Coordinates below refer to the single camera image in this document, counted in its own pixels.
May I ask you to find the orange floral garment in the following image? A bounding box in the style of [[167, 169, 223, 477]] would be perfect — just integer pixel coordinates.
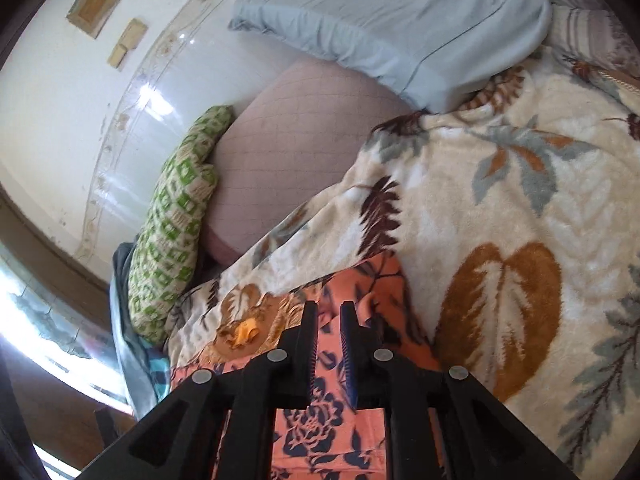
[[171, 250, 439, 479]]

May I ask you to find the teal striped cloth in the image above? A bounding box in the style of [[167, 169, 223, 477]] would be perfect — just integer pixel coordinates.
[[143, 340, 171, 401]]

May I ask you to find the blue grey towel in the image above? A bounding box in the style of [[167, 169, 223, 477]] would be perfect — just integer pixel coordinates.
[[110, 243, 160, 420]]

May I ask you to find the green white patterned pillow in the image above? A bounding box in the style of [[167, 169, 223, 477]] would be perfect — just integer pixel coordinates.
[[128, 105, 235, 344]]

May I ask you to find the stained glass door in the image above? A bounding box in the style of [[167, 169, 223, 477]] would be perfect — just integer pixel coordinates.
[[1, 194, 134, 470]]

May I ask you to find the cream leaf-pattern blanket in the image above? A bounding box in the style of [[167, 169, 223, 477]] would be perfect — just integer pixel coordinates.
[[168, 49, 639, 479]]

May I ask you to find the pink quilted mattress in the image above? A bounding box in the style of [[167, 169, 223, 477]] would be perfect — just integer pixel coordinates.
[[201, 58, 410, 266]]

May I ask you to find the light blue pillow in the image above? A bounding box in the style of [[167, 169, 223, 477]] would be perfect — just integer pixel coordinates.
[[229, 0, 552, 113]]

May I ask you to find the striped floral pillow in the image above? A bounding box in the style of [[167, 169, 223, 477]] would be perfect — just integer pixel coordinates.
[[544, 0, 639, 78]]

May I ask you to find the beige wall switch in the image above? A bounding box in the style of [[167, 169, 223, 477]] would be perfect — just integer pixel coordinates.
[[107, 18, 148, 70]]

